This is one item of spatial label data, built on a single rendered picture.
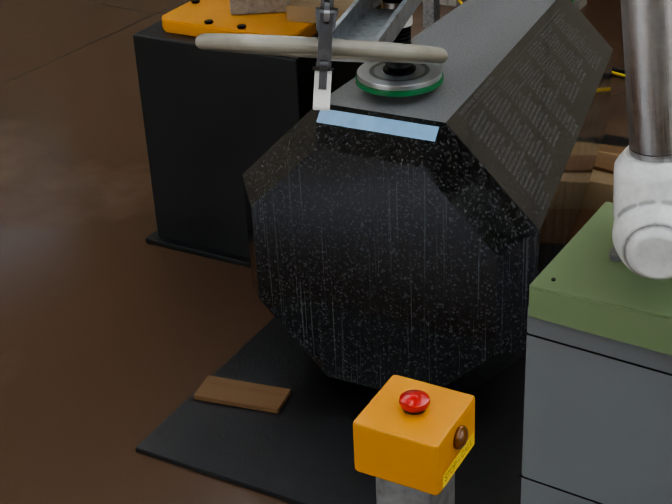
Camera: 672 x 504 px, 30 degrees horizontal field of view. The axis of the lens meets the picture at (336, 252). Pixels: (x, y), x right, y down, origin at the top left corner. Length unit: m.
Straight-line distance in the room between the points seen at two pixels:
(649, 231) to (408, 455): 0.66
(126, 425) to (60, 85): 2.64
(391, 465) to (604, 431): 0.89
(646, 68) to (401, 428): 0.74
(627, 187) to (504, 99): 1.24
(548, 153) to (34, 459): 1.55
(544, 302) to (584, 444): 0.32
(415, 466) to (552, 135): 1.88
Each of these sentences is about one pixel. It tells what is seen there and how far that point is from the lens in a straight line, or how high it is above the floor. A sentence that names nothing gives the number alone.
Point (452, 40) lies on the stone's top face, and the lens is 3.53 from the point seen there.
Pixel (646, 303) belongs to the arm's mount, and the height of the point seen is 0.88.
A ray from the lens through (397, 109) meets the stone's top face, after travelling 3.08.
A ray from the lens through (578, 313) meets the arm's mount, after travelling 2.27.
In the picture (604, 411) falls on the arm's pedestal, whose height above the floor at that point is 0.62.
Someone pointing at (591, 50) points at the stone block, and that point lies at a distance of 3.84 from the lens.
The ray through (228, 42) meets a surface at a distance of 2.30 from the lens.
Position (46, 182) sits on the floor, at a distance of 4.88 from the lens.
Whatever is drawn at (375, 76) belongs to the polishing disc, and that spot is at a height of 0.90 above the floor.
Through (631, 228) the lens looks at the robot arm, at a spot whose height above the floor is 1.07.
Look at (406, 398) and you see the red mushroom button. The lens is 1.59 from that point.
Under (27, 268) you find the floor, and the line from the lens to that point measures 4.30.
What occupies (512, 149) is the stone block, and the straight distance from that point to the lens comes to 3.15.
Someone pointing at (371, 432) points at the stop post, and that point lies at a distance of 1.58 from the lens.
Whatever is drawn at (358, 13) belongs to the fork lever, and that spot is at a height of 1.11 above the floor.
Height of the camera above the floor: 2.03
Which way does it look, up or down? 29 degrees down
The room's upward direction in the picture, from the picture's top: 3 degrees counter-clockwise
